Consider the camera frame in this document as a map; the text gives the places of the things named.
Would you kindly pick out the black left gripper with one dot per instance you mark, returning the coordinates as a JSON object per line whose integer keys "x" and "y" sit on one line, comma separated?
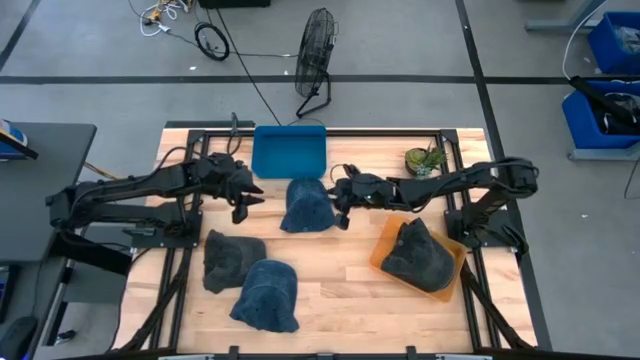
{"x": 222, "y": 177}

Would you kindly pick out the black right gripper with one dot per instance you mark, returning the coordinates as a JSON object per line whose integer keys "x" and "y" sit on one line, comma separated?
{"x": 365, "y": 192}

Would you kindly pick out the blue denim cap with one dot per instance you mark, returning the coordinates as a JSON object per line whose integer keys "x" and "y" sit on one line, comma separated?
{"x": 265, "y": 300}
{"x": 307, "y": 210}

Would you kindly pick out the dark gray cap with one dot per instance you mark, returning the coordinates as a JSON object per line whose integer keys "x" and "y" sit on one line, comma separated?
{"x": 230, "y": 260}
{"x": 420, "y": 260}

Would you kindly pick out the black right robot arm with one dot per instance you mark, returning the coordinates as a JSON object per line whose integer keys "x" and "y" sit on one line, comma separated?
{"x": 475, "y": 180}

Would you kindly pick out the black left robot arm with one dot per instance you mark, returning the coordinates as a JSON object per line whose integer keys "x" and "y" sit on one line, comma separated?
{"x": 125, "y": 187}

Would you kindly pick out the blue plastic bin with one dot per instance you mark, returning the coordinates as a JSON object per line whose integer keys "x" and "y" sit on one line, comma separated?
{"x": 287, "y": 150}

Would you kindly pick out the orange plastic tray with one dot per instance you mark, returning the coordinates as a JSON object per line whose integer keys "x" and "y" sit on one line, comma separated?
{"x": 385, "y": 245}

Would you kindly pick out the small potted succulent plant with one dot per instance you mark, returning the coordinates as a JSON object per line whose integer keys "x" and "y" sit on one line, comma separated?
{"x": 417, "y": 160}

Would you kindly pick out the black floor fan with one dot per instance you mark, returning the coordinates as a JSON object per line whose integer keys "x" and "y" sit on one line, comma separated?
{"x": 315, "y": 50}

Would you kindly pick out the black box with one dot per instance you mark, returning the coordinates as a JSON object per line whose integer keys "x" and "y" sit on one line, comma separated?
{"x": 235, "y": 3}

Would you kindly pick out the black desk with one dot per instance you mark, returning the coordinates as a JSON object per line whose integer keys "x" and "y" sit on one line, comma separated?
{"x": 40, "y": 200}

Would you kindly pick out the blue book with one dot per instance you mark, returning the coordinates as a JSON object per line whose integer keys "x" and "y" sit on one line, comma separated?
{"x": 12, "y": 135}

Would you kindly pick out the blue storage bin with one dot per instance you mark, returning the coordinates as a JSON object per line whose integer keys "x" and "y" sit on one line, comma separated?
{"x": 607, "y": 55}
{"x": 580, "y": 125}

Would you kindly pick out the gray desk foot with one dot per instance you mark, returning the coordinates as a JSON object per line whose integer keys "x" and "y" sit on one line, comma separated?
{"x": 550, "y": 25}

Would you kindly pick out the black bar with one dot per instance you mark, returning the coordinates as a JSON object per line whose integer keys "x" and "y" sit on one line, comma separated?
{"x": 600, "y": 100}

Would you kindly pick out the black table frame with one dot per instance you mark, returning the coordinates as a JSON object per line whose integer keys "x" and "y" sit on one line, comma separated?
{"x": 196, "y": 136}

